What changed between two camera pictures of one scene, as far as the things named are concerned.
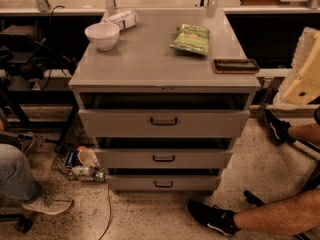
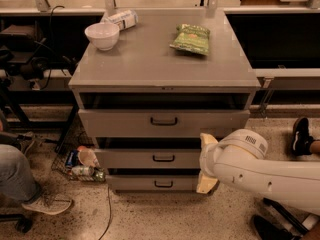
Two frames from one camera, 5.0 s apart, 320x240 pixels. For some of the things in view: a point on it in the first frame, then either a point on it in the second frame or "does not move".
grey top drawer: [164, 123] does not move
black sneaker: [277, 128] → [301, 138]
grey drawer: [162, 158] does not move
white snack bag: [124, 20] does not move
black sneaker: [220, 220] → [270, 231]
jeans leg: [16, 181] does not move
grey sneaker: [48, 203] does not move
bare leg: [306, 132] → [315, 147]
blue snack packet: [72, 157] does not move
